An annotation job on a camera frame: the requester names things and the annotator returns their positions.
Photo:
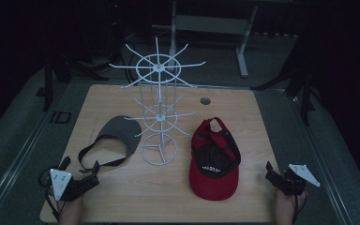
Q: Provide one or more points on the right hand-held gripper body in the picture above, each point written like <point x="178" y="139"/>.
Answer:
<point x="296" y="182"/>

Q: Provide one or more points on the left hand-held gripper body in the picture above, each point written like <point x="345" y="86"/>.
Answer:
<point x="61" y="184"/>

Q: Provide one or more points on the red baseball cap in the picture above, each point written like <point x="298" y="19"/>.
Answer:
<point x="213" y="188"/>

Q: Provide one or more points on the grey black sun visor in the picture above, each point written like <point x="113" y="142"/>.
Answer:
<point x="122" y="129"/>

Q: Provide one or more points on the person's right hand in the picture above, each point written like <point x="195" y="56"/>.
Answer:
<point x="286" y="207"/>

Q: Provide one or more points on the person's left hand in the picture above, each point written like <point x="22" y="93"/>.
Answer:
<point x="70" y="212"/>

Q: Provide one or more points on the black metal stand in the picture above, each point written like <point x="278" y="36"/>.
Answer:
<point x="306" y="95"/>
<point x="48" y="89"/>

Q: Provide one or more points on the grey round table grommet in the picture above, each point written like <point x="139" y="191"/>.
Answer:
<point x="205" y="101"/>

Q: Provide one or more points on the white metal desk frame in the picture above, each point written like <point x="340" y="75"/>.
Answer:
<point x="214" y="25"/>

